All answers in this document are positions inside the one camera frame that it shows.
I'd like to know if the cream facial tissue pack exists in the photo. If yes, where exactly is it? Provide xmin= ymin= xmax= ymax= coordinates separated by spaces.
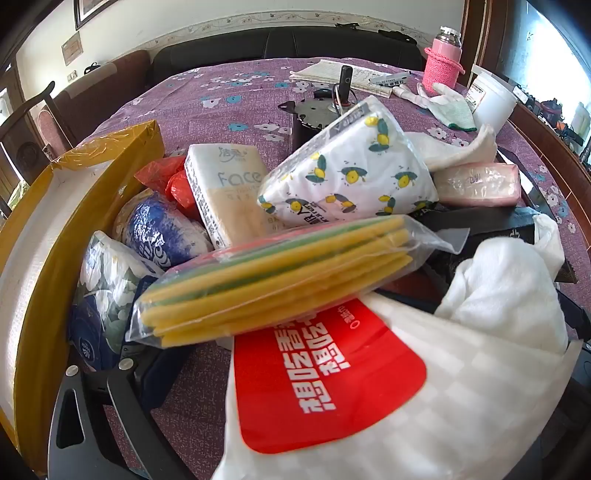
xmin=185 ymin=144 xmax=274 ymax=250

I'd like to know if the black packet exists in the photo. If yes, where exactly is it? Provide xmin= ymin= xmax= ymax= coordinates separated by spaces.
xmin=410 ymin=203 xmax=579 ymax=305

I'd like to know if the dark wooden chair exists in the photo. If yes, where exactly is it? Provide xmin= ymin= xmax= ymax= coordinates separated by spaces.
xmin=0 ymin=80 xmax=79 ymax=217

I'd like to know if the wall plaque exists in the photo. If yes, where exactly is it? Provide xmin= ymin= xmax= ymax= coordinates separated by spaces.
xmin=61 ymin=31 xmax=83 ymax=65

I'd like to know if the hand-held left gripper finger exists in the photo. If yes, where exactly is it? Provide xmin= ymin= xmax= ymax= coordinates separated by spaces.
xmin=46 ymin=344 xmax=199 ymax=480

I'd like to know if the pink bottle with knit sleeve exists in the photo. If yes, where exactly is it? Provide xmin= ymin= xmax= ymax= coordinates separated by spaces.
xmin=424 ymin=26 xmax=465 ymax=97

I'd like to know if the red plastic bag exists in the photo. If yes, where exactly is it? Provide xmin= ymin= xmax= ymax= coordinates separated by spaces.
xmin=134 ymin=156 xmax=200 ymax=222

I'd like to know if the silver blister pack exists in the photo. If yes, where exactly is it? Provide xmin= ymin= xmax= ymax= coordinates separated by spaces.
xmin=368 ymin=71 xmax=413 ymax=87

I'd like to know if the white plastic tub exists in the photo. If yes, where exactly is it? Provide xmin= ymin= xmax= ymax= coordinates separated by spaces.
xmin=464 ymin=65 xmax=519 ymax=134

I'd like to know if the yellow green sponge cloth pack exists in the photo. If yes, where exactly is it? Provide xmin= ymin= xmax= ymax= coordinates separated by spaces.
xmin=126 ymin=215 xmax=471 ymax=349

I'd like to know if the lemon print tissue pack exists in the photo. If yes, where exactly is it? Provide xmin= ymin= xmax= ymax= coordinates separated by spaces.
xmin=257 ymin=95 xmax=439 ymax=232

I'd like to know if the floral blue tissue pack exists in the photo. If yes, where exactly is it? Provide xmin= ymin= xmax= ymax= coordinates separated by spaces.
xmin=68 ymin=231 xmax=167 ymax=374

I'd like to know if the blue white tissue pack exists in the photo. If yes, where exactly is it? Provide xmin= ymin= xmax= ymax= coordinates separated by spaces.
xmin=113 ymin=189 xmax=215 ymax=273

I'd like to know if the framed wall painting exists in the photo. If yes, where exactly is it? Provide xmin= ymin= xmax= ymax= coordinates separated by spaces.
xmin=74 ymin=0 xmax=134 ymax=31

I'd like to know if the wooden window frame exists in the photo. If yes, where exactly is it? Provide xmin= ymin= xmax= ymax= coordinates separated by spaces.
xmin=462 ymin=0 xmax=495 ymax=88

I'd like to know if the white work glove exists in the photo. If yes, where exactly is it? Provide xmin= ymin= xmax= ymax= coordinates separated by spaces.
xmin=392 ymin=82 xmax=477 ymax=132

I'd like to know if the pink tissue pack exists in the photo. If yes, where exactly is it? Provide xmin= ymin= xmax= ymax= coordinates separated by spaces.
xmin=433 ymin=161 xmax=522 ymax=207

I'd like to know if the white bag with red label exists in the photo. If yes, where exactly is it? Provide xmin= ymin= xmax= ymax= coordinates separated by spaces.
xmin=210 ymin=293 xmax=583 ymax=480

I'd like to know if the yellow cardboard box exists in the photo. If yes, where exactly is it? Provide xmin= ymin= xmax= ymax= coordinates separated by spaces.
xmin=0 ymin=121 xmax=165 ymax=478

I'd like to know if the black sofa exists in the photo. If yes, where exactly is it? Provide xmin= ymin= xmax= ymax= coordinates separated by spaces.
xmin=152 ymin=23 xmax=428 ymax=86

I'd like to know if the red black toy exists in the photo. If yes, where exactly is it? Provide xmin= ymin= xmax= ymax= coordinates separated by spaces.
xmin=540 ymin=98 xmax=583 ymax=139

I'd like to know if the brown armchair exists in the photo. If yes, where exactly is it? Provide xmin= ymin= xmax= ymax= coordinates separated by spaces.
xmin=50 ymin=50 xmax=154 ymax=139

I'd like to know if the white towel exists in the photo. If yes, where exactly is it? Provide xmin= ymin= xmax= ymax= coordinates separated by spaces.
xmin=434 ymin=215 xmax=570 ymax=356

